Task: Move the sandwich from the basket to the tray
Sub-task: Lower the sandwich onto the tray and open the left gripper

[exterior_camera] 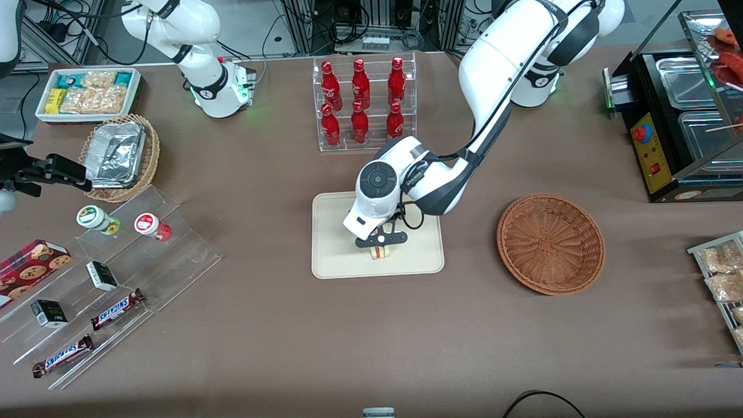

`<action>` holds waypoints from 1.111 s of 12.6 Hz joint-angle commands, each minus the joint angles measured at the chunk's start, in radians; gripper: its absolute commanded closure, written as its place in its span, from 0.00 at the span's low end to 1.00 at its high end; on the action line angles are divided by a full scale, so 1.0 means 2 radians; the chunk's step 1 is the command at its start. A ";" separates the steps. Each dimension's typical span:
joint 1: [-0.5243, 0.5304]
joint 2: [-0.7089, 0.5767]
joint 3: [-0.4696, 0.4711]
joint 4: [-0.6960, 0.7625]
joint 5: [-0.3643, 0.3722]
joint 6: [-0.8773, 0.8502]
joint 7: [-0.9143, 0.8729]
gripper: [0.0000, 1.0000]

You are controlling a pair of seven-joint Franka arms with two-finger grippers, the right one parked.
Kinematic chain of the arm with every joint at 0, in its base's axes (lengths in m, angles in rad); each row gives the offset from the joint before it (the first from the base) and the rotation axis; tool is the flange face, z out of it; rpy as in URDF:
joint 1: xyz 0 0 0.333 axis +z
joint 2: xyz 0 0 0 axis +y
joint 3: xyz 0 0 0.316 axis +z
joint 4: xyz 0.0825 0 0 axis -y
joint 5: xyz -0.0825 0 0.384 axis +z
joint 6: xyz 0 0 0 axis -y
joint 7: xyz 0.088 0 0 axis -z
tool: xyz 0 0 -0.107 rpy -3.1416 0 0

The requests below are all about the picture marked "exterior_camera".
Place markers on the light wicker basket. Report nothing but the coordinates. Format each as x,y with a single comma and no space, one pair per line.
152,157

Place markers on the bagged fried snack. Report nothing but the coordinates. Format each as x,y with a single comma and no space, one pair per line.
720,258
725,287

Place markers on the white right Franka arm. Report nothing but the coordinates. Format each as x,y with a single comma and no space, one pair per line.
203,23

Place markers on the red lid white jar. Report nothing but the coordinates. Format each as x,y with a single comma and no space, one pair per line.
148,223

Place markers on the round brown wicker basket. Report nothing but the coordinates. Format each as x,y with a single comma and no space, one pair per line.
551,244

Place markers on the steel warmer pan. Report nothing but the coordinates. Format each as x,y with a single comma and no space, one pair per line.
708,136
685,81

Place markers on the teal snack packet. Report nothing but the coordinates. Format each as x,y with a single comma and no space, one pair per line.
69,80
123,78

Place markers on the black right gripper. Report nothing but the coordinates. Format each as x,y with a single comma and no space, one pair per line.
24,174

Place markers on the triangle sandwich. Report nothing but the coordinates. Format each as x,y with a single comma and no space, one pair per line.
385,253

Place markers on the clear acrylic bottle rack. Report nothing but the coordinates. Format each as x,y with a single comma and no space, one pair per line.
374,125

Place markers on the Snickers chocolate bar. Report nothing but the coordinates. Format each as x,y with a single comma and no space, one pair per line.
116,309
62,356

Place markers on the green lid white jar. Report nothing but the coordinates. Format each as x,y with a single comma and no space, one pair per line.
92,216

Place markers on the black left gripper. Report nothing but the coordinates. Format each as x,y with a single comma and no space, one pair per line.
397,216

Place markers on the aluminium foil container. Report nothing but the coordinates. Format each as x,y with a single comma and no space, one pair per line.
116,154

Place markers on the white power strip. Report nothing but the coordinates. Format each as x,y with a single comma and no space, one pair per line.
376,42

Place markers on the clear cracker bag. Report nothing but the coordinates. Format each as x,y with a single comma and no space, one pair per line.
78,101
98,79
110,100

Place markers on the clear acrylic stepped display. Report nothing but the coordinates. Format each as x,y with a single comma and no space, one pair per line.
174,255

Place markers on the white snack bin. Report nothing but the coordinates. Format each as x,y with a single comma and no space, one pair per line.
43,116

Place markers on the grey box at table edge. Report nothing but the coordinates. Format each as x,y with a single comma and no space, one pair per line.
378,413

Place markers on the beige rectangular tray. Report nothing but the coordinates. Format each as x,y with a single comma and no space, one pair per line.
336,255

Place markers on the yellow snack box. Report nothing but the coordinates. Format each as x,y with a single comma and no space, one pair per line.
55,101

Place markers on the red cola bottle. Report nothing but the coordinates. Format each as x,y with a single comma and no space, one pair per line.
331,87
395,123
360,87
331,129
396,84
360,126

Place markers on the tray of packaged snacks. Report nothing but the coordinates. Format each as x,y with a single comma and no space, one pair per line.
696,251

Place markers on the red cookie box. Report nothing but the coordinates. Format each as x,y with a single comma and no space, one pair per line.
29,270

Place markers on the black food warmer cabinet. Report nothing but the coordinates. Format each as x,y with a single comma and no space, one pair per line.
653,157

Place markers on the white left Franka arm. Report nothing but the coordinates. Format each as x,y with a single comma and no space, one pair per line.
493,58

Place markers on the small black box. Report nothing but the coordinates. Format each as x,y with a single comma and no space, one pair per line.
103,276
49,313

